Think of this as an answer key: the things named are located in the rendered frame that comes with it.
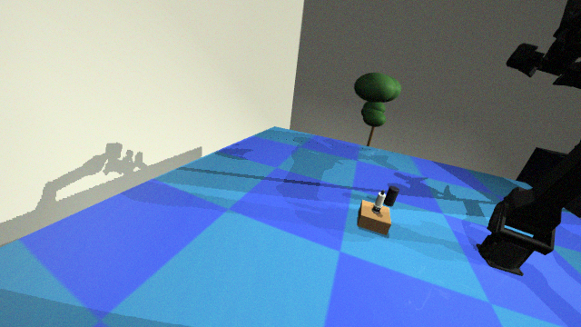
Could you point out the tan wooden block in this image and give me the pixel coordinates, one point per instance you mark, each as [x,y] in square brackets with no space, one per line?
[377,222]

